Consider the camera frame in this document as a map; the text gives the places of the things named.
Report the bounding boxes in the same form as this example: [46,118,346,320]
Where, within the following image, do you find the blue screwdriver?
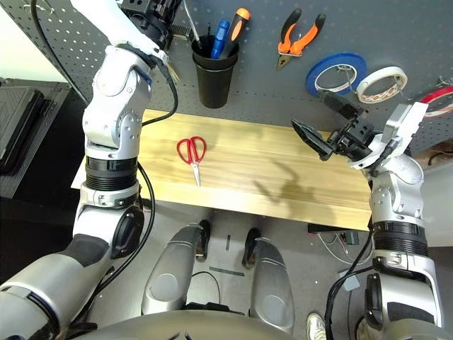
[211,19,231,60]

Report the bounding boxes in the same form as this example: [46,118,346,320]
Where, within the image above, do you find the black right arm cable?
[324,226,376,340]

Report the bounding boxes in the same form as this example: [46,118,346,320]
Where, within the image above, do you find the white floor cable tangle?
[316,232,371,265]

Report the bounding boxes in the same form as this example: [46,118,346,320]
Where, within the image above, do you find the silver left robot leg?
[141,219,212,316]

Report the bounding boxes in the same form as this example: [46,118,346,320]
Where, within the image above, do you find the black side stand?
[0,76,89,199]

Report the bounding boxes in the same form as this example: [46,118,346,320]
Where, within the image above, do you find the black ribbed tool case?
[0,83,57,174]

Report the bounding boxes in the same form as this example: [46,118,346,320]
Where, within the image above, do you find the thin black floor cable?
[189,271,222,305]

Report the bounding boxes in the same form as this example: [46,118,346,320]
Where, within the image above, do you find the orange black screwdriver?
[219,7,251,60]

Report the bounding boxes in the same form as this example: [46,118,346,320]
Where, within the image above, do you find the grey robot torso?
[67,310,358,340]

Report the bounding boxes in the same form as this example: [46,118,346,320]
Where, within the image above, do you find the dark grey pegboard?
[0,0,453,153]

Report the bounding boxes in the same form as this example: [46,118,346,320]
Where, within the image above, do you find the black plastic cup holder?
[191,34,241,109]

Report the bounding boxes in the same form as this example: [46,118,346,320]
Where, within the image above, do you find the white tape roll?
[355,66,408,104]

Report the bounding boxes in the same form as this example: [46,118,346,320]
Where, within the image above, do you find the red handled scissors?
[176,136,207,188]

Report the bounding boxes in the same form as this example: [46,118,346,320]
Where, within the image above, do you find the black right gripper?
[290,90,376,161]

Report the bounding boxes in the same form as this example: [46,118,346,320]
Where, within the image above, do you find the grey foot pedal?
[341,276,362,292]

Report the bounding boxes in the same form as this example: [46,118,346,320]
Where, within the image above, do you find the blue tape roll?
[305,52,369,96]

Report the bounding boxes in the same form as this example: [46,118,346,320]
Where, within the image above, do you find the orange black needle-nose pliers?
[275,7,327,70]

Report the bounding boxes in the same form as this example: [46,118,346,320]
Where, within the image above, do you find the grey white sneaker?
[306,312,328,340]

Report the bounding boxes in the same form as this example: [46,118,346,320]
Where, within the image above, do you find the red screwdriver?
[181,0,203,49]

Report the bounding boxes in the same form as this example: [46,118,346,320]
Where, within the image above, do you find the silver robot leg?
[241,227,295,336]
[141,219,212,316]

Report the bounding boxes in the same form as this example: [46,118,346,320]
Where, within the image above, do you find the long black floor tape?
[208,266,246,277]

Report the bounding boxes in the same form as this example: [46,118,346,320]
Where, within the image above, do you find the black left camera cable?
[30,0,89,103]

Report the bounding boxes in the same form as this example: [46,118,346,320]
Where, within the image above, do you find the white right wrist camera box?
[384,102,430,157]

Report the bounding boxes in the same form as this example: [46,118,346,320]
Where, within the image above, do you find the black left shoulder cable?
[69,162,156,322]

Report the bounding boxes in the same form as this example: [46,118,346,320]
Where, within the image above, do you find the silver right robot leg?
[241,227,295,336]

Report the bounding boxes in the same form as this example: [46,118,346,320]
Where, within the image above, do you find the red tape roll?
[420,86,453,120]

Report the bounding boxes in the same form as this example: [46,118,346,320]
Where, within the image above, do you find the short black wrist cable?
[141,52,178,127]

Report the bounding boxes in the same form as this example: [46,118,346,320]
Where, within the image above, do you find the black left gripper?
[120,0,194,49]

